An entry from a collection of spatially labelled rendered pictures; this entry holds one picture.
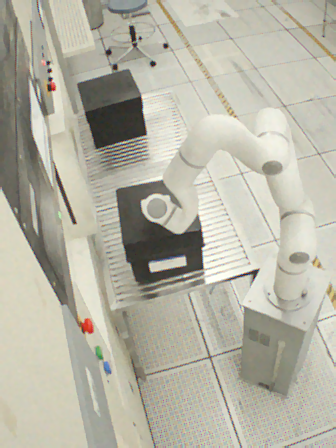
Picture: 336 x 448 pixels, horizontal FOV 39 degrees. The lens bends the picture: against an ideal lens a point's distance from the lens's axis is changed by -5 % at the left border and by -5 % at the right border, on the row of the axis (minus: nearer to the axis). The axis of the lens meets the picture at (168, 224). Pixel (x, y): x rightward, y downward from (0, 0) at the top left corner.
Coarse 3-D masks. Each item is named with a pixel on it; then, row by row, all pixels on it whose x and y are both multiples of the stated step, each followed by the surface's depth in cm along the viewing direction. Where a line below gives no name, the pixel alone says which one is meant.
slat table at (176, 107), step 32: (160, 96) 272; (160, 128) 253; (96, 160) 243; (128, 160) 240; (160, 160) 238; (96, 192) 229; (224, 192) 220; (224, 224) 208; (224, 256) 198; (128, 288) 193; (192, 288) 190; (128, 320) 244
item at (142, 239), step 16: (128, 192) 191; (144, 192) 190; (160, 192) 189; (128, 208) 186; (128, 224) 181; (144, 224) 180; (192, 224) 177; (128, 240) 176; (144, 240) 175; (160, 240) 176; (176, 240) 178; (192, 240) 179; (128, 256) 180; (144, 256) 181
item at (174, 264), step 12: (180, 252) 184; (192, 252) 185; (132, 264) 185; (144, 264) 186; (156, 264) 187; (168, 264) 188; (180, 264) 190; (192, 264) 191; (144, 276) 192; (156, 276) 193; (168, 276) 194
